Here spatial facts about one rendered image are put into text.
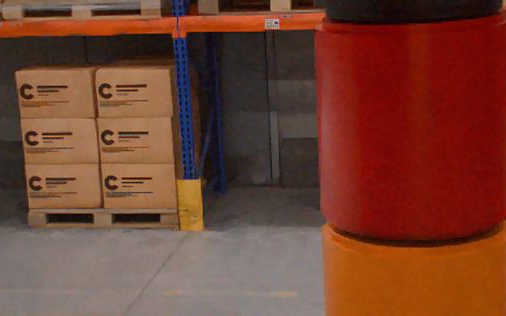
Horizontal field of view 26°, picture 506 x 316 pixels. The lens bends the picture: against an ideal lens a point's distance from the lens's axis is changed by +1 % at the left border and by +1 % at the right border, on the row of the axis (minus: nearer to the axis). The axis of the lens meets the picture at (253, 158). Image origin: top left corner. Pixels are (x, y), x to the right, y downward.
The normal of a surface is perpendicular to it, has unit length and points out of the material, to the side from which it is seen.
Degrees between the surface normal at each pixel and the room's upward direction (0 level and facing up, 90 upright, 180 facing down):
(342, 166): 90
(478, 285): 90
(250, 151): 90
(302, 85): 90
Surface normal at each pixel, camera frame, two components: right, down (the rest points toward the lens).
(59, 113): -0.18, 0.27
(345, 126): -0.78, 0.18
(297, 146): -0.15, -0.62
